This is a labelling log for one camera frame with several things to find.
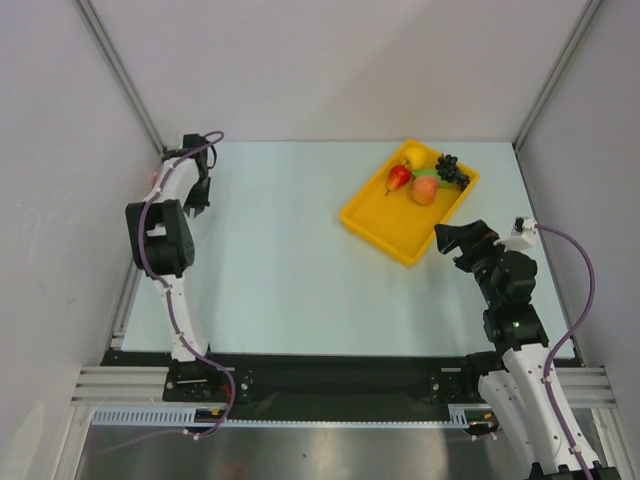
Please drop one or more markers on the left aluminium corner post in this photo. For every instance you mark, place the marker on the left aluminium corner post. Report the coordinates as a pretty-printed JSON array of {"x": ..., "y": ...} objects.
[{"x": 113, "y": 60}]

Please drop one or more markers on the yellow plastic tray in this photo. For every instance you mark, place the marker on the yellow plastic tray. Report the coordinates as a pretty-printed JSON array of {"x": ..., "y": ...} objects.
[{"x": 395, "y": 223}]

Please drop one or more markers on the aluminium corner post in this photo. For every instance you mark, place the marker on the aluminium corner post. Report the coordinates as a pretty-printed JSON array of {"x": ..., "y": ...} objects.
[
  {"x": 573, "y": 43},
  {"x": 113, "y": 60}
]

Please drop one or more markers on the peach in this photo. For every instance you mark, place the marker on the peach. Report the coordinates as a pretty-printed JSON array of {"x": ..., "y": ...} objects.
[{"x": 424, "y": 190}]

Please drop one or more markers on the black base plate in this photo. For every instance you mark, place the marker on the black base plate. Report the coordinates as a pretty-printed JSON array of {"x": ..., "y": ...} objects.
[{"x": 281, "y": 388}]

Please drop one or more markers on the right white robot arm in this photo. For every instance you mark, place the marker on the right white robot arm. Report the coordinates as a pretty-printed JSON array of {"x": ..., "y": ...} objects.
[{"x": 518, "y": 379}]

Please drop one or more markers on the right aluminium corner post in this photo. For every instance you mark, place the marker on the right aluminium corner post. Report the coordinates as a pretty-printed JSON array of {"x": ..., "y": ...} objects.
[{"x": 573, "y": 43}]

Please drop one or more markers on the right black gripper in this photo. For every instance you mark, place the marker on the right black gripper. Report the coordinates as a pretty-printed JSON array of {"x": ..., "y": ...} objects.
[{"x": 473, "y": 248}]

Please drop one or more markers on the yellow apple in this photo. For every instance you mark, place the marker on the yellow apple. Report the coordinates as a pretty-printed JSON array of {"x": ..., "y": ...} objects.
[{"x": 414, "y": 158}]

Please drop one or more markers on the dark grape bunch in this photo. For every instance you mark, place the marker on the dark grape bunch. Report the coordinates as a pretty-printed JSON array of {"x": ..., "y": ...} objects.
[{"x": 449, "y": 171}]

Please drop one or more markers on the white cable duct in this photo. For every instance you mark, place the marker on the white cable duct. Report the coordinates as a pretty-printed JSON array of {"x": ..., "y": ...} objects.
[{"x": 192, "y": 417}]

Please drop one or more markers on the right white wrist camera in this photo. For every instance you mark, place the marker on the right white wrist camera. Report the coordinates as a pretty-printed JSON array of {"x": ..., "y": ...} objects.
[{"x": 523, "y": 235}]

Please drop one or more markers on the red pear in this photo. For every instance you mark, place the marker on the red pear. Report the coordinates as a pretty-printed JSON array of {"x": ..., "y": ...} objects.
[{"x": 399, "y": 176}]

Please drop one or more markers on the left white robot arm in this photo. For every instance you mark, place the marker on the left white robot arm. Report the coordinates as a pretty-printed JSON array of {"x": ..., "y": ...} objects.
[{"x": 163, "y": 248}]

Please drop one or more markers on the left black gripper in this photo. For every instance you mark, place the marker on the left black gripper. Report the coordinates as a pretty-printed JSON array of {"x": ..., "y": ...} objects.
[{"x": 205, "y": 195}]

